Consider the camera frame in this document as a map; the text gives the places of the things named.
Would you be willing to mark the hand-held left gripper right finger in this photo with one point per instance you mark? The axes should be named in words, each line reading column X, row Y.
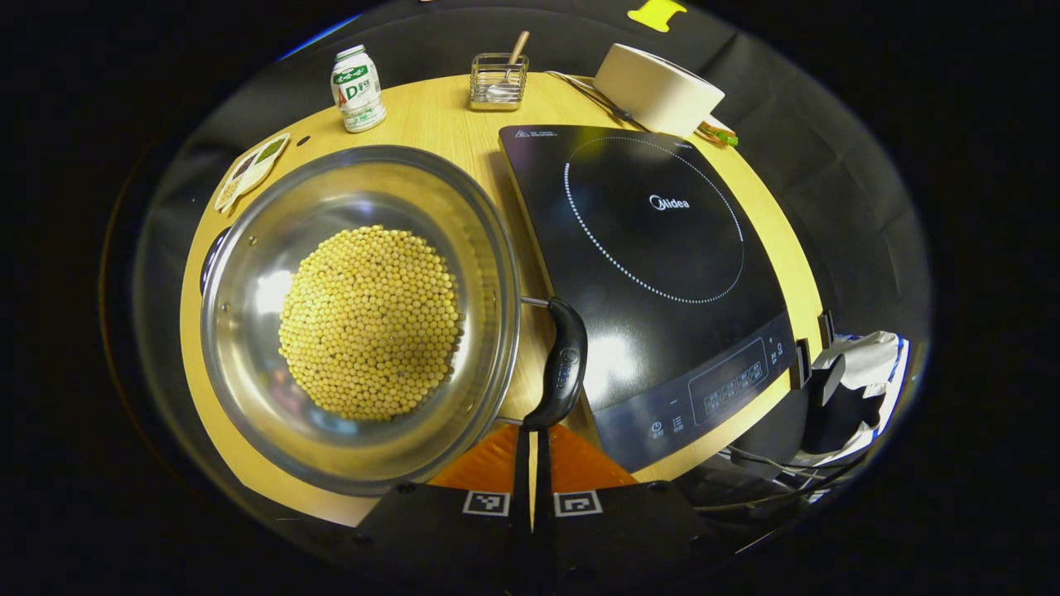
column 621, row 538

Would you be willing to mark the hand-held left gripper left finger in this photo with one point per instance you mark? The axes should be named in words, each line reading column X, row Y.
column 447, row 538

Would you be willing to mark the black induction cooktop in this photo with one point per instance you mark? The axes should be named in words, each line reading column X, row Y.
column 654, row 290

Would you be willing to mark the pile of yellow soybeans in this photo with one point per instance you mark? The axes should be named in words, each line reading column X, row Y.
column 368, row 323

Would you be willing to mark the black clamp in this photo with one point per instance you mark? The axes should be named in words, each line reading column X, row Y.
column 826, row 329
column 802, row 364

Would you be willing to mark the white plastic bag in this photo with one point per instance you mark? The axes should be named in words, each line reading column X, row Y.
column 869, row 356

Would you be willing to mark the white divided bean dish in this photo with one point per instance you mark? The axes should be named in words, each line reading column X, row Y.
column 248, row 174

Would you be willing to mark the white toaster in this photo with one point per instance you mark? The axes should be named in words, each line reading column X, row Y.
column 654, row 91

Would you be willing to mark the white green drink bottle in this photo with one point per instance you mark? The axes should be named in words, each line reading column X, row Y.
column 358, row 91

